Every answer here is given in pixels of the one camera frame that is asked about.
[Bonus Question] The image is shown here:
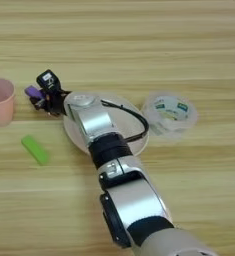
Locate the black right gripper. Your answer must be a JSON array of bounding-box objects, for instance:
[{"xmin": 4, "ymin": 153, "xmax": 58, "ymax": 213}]
[{"xmin": 29, "ymin": 88, "xmax": 72, "ymax": 117}]

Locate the purple rectangular block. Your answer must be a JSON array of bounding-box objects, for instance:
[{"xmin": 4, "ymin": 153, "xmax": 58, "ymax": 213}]
[{"xmin": 24, "ymin": 85, "xmax": 46, "ymax": 101}]

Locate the pink plastic cup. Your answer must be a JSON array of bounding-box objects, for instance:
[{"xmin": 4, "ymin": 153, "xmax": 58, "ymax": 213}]
[{"xmin": 0, "ymin": 78, "xmax": 16, "ymax": 128}]

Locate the green rectangular block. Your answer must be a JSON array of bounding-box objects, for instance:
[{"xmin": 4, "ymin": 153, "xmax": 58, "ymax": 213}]
[{"xmin": 20, "ymin": 134, "xmax": 51, "ymax": 167}]

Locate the beige round plate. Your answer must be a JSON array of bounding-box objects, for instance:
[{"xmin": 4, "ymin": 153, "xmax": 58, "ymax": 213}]
[{"xmin": 62, "ymin": 92, "xmax": 150, "ymax": 157}]

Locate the small black box white label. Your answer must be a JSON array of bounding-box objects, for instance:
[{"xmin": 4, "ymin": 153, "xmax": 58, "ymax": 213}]
[{"xmin": 36, "ymin": 69, "xmax": 62, "ymax": 92}]

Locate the clear plastic round container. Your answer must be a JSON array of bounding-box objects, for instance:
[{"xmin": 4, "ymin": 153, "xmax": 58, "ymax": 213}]
[{"xmin": 141, "ymin": 92, "xmax": 199, "ymax": 138}]

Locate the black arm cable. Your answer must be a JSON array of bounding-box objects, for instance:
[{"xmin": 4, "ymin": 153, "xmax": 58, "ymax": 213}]
[{"xmin": 100, "ymin": 99, "xmax": 150, "ymax": 144}]

